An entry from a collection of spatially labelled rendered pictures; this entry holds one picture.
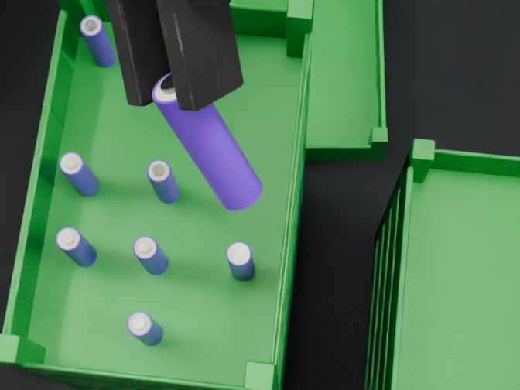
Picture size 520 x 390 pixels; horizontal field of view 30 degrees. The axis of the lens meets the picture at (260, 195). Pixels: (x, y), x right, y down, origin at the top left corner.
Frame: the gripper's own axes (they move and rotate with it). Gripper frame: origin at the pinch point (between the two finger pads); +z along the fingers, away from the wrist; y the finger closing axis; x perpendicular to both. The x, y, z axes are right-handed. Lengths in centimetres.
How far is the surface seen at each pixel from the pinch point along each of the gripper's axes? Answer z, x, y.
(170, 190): 21.5, -23.8, 25.6
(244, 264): 25.2, -21.4, 17.4
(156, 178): 19.4, -21.7, 24.6
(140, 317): 27.1, -15.1, 22.4
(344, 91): 34, -80, 45
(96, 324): 30.3, -16.6, 29.4
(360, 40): 29, -85, 45
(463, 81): 36, -90, 33
